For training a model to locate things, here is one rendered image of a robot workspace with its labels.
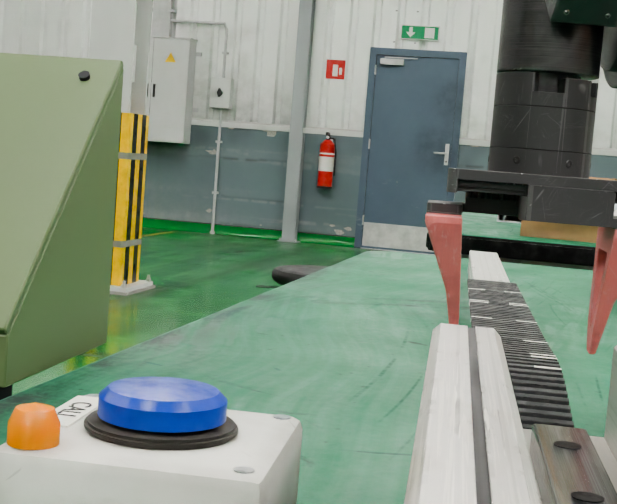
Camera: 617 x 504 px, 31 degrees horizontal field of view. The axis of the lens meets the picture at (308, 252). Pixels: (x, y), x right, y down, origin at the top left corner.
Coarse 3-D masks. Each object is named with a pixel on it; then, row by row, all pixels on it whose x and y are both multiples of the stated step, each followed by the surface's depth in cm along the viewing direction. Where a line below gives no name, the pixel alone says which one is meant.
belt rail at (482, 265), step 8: (472, 256) 149; (480, 256) 150; (488, 256) 151; (496, 256) 152; (472, 264) 136; (480, 264) 137; (488, 264) 138; (496, 264) 139; (472, 272) 126; (480, 272) 127; (488, 272) 128; (496, 272) 128; (504, 272) 129; (488, 280) 118; (496, 280) 119; (504, 280) 120
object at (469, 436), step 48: (432, 336) 43; (480, 336) 42; (432, 384) 32; (480, 384) 33; (432, 432) 26; (480, 432) 27; (528, 432) 44; (576, 432) 40; (432, 480) 22; (480, 480) 23; (528, 480) 23; (576, 480) 33
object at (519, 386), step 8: (512, 384) 62; (520, 384) 62; (528, 384) 62; (536, 384) 62; (544, 384) 62; (552, 384) 62; (560, 384) 62; (520, 392) 61; (528, 392) 61; (536, 392) 61; (544, 392) 61; (552, 392) 61; (560, 392) 61
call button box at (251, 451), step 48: (96, 432) 33; (144, 432) 33; (192, 432) 33; (240, 432) 35; (288, 432) 36; (0, 480) 31; (48, 480) 31; (96, 480) 30; (144, 480) 30; (192, 480) 30; (240, 480) 30; (288, 480) 35
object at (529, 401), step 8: (520, 400) 60; (528, 400) 60; (536, 400) 60; (544, 400) 60; (552, 400) 60; (560, 400) 60; (568, 400) 60; (528, 408) 59; (536, 408) 59; (544, 408) 59; (552, 408) 59; (560, 408) 59; (568, 408) 59
